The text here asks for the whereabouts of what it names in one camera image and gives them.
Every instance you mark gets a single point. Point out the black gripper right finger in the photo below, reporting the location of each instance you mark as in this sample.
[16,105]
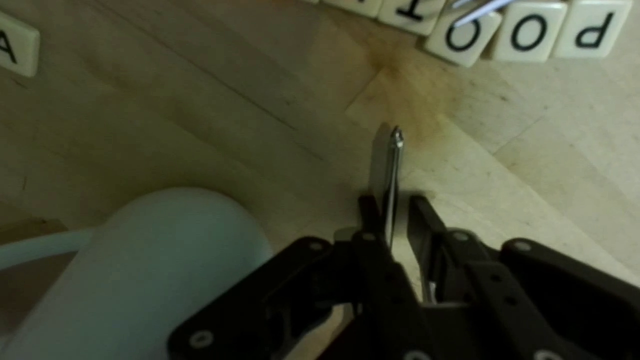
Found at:
[534,299]

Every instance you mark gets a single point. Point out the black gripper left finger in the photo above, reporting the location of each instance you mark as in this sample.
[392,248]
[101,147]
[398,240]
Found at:
[274,306]

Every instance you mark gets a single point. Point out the white mug near bowl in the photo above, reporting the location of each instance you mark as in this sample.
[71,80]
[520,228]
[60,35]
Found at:
[136,277]

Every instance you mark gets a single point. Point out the letter tile O left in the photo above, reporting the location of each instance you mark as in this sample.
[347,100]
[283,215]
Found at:
[461,45]

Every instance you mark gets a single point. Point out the letter tile o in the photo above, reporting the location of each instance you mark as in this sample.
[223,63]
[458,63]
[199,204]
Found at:
[461,45]
[528,30]

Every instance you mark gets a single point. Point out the letter tile O right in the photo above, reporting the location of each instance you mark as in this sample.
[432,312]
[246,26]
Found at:
[528,30]

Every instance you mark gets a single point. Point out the letter tile P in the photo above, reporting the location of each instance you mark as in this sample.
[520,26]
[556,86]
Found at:
[591,29]

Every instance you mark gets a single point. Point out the letter tile T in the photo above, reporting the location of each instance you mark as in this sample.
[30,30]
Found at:
[416,17]

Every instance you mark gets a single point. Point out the letter tile A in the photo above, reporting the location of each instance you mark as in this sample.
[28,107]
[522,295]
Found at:
[19,46]

